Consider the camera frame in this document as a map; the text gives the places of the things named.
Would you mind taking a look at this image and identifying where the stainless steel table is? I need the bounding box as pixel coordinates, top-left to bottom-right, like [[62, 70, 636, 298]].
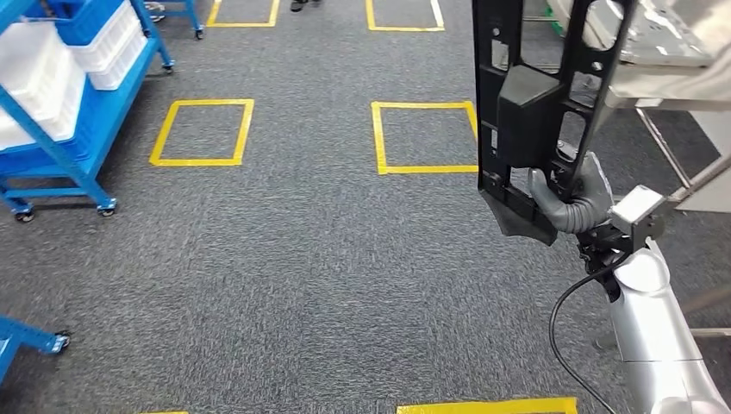
[[522, 0, 731, 202]]

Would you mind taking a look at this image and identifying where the yellow floor tape square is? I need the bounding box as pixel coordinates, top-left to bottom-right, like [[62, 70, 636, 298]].
[[206, 0, 281, 28], [371, 101, 479, 175], [149, 98, 255, 168], [397, 398, 578, 414], [365, 0, 446, 33]]

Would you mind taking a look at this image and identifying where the black plastic frame part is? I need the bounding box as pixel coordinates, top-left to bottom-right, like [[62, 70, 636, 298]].
[[472, 0, 638, 247]]

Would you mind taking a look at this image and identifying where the white cabinet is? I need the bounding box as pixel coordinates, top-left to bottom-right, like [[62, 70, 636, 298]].
[[679, 111, 731, 214]]

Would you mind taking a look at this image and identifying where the blue plastic bin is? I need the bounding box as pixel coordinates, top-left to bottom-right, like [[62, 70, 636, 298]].
[[25, 0, 124, 47]]

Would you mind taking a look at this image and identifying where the large white plastic bin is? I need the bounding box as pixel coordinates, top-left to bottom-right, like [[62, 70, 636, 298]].
[[0, 22, 87, 153]]

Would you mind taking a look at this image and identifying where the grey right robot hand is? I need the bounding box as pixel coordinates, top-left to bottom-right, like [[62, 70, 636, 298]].
[[528, 151, 615, 235]]

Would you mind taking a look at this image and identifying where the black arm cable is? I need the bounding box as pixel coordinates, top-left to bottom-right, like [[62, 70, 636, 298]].
[[547, 254, 629, 414]]

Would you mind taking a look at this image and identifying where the aluminium plate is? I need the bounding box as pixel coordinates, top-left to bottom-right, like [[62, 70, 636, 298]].
[[562, 0, 715, 66]]

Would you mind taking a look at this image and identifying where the small white plastic bin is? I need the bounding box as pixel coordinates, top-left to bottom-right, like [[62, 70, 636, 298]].
[[68, 3, 141, 72], [88, 28, 148, 91]]

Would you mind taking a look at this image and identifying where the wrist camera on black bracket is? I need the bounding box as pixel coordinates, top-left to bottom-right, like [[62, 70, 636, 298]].
[[577, 185, 666, 261]]

